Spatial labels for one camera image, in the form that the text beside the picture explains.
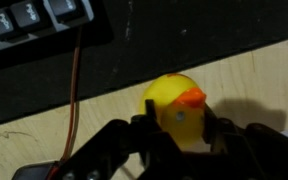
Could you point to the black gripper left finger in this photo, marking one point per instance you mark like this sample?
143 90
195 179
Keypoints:
145 125

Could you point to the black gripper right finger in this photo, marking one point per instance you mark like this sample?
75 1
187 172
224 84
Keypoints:
212 133

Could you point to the yellow rubber duck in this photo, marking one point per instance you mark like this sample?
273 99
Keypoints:
180 106

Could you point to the black desk mat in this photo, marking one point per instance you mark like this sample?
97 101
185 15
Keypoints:
150 37

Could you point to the dark mechanical keyboard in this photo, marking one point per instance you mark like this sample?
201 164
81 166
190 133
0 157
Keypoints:
30 24

